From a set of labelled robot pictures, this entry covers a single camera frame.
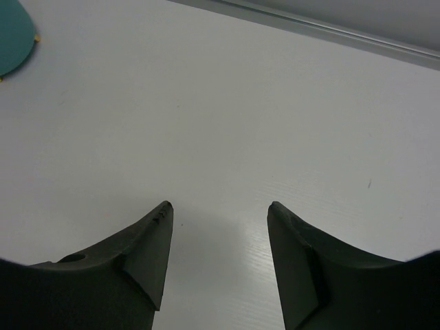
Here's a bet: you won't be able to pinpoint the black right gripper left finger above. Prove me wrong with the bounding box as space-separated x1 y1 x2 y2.
1 201 173 329

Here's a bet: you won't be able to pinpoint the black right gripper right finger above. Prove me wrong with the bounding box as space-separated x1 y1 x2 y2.
267 202 439 329

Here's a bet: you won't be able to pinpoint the teal round divided container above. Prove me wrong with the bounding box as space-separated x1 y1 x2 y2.
1 0 39 80

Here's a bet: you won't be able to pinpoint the aluminium frame rail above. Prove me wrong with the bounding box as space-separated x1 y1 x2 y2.
183 0 439 70

